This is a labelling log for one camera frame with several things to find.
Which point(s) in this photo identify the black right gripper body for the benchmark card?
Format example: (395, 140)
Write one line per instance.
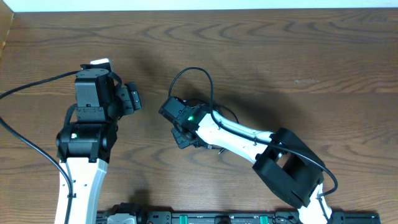
(181, 140)

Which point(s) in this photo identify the brown cardboard side panel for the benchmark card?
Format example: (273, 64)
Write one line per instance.
(6, 18)

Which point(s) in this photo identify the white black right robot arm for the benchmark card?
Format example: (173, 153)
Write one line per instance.
(287, 166)

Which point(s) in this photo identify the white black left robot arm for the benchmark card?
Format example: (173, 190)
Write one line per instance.
(86, 139)

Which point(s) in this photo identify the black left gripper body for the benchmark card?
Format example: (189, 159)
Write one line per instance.
(127, 103)

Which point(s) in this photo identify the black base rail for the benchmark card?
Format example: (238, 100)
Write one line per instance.
(125, 213)

